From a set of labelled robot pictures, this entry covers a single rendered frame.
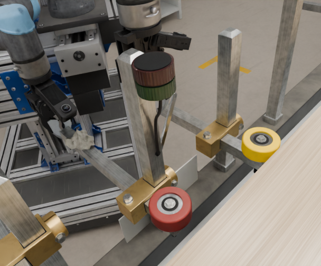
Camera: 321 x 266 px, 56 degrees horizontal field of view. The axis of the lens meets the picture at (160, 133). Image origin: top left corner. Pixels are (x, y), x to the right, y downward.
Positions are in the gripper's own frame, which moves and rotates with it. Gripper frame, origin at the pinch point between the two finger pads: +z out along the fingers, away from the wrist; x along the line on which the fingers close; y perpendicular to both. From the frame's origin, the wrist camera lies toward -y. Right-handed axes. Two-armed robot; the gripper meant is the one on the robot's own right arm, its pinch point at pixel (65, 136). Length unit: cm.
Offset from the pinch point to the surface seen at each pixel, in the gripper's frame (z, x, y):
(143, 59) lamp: -34, -3, -37
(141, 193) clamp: -4.5, 0.7, -34.3
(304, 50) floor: 82, -235, 31
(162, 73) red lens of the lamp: -34, -3, -41
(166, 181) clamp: -4.3, -5.1, -35.9
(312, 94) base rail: 12, -76, -37
